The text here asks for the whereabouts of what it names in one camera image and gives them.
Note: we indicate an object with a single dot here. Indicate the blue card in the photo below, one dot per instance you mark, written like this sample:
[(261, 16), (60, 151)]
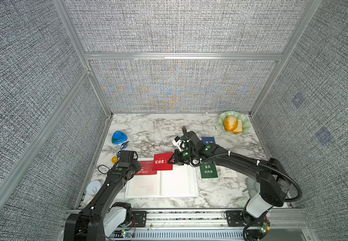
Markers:
[(208, 140)]

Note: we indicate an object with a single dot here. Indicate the bread piece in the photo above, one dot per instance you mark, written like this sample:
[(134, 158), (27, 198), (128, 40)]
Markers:
[(233, 124)]

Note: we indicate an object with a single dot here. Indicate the green glass plate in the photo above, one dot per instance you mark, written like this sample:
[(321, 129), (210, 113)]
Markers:
[(241, 116)]

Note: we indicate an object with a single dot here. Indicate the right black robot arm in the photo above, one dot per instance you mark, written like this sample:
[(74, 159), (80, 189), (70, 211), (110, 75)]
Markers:
[(276, 187)]

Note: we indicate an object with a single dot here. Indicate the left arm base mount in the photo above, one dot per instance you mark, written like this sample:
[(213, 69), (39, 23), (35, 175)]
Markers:
[(136, 218)]

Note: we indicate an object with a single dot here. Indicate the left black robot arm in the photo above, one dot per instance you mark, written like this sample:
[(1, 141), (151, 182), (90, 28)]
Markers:
[(101, 217)]

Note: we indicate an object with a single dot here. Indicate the yellow spoon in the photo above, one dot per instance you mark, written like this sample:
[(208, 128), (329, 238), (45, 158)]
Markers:
[(114, 159)]

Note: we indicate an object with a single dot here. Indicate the blue lidded cup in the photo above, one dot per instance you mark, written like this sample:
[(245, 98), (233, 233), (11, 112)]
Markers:
[(118, 138)]

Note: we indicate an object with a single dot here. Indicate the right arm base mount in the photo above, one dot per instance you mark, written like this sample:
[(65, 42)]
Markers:
[(254, 229)]

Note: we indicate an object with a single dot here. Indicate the white card grey print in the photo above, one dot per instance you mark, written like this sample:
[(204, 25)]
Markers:
[(228, 173)]

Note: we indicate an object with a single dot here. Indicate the dark red card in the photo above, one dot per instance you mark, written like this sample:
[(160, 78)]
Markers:
[(147, 168)]

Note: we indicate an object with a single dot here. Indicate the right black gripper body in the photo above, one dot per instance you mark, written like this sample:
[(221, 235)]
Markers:
[(185, 157)]

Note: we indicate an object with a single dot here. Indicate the green card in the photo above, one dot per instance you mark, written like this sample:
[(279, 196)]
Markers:
[(208, 171)]

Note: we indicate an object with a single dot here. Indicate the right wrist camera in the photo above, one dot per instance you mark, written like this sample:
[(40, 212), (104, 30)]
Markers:
[(185, 140)]

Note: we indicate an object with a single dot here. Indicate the white photo album book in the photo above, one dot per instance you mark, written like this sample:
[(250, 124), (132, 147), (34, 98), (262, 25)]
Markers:
[(181, 181)]

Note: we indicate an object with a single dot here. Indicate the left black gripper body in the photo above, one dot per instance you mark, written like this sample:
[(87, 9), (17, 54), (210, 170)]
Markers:
[(135, 167)]

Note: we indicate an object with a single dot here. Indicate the green folded cloth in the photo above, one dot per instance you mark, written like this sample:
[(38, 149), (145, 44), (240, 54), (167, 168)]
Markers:
[(253, 187)]

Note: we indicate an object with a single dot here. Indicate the large red card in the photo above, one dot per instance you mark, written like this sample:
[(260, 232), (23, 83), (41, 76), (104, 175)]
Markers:
[(160, 162)]

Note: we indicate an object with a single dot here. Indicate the aluminium front rail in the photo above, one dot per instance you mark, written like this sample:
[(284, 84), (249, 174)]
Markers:
[(286, 224)]

